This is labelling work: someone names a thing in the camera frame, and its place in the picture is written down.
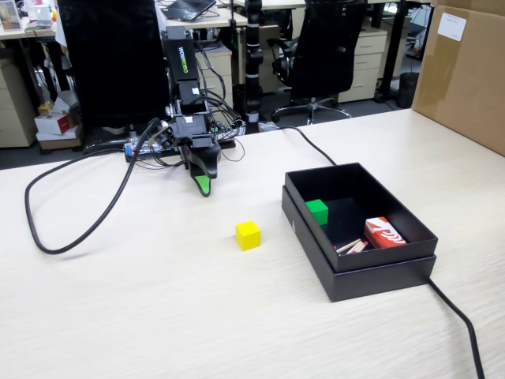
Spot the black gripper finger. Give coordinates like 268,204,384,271
188,165,214,199
184,144,223,179

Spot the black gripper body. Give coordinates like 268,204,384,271
173,114,216,151

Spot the green wooden cube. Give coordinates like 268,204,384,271
305,198,330,227

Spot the robot base with electronics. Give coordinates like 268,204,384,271
123,132,238,164

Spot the yellow wooden cube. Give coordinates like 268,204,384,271
234,220,263,253

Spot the black segmented pole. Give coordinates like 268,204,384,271
244,0,264,135

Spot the black laptop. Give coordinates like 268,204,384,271
161,0,219,22

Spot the white and red carton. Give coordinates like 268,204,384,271
34,111,82,137

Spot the black mesh office chair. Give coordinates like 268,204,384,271
265,0,369,125

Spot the orange white matchbox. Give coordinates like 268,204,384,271
363,216,408,250

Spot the small white device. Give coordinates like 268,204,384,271
31,4,54,28

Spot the black cardboard box tray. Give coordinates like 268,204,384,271
284,161,440,274

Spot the black open box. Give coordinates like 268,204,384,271
281,184,438,303

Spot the black waste bin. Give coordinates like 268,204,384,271
395,71,421,109

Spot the framed picture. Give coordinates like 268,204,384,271
0,0,23,32

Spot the large brown cardboard box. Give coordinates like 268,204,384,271
410,0,505,157

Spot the white paper shipping label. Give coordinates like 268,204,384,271
438,12,468,41

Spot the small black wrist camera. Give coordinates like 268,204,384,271
155,123,177,151

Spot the thin black wire bundle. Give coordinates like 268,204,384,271
189,37,246,163

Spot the cream drawer pedestal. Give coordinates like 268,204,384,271
194,44,235,108
338,28,389,105
0,58,39,149

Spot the thick black camera cable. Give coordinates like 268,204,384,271
24,117,161,255

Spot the long black table cable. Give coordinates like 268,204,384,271
275,126,487,379

